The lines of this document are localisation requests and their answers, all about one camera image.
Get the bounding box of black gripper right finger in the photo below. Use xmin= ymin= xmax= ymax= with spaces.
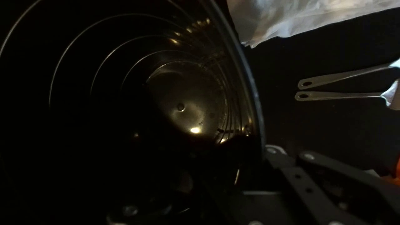
xmin=262 ymin=142 xmax=400 ymax=225

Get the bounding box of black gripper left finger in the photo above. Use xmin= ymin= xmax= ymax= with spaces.
xmin=103 ymin=199 xmax=197 ymax=225

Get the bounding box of large white paper sheet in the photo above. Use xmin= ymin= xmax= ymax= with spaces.
xmin=224 ymin=0 xmax=400 ymax=50

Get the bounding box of metal utensil with holed handle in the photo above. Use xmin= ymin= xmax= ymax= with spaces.
xmin=296 ymin=57 xmax=400 ymax=91
xmin=293 ymin=79 xmax=400 ymax=112

